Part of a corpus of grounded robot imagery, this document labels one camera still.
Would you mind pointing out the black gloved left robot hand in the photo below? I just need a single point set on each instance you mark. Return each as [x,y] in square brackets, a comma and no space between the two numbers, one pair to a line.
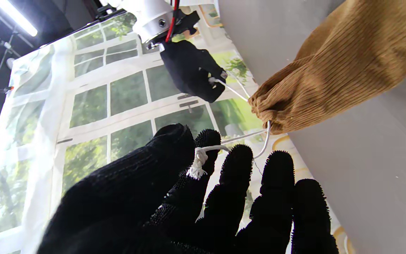
[136,204]

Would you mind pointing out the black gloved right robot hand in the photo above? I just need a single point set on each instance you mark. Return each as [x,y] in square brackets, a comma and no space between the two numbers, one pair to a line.
[192,70]

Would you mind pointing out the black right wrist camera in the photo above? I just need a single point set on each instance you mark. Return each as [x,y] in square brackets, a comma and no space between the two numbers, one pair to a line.
[185,23]

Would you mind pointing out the printed garden window backdrop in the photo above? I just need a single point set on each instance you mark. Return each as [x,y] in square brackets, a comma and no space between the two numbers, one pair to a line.
[118,106]

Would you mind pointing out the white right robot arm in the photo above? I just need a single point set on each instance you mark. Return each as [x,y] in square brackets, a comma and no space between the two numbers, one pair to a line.
[150,17]

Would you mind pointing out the ceiling light tube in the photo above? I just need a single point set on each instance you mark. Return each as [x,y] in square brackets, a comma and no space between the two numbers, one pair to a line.
[16,17]

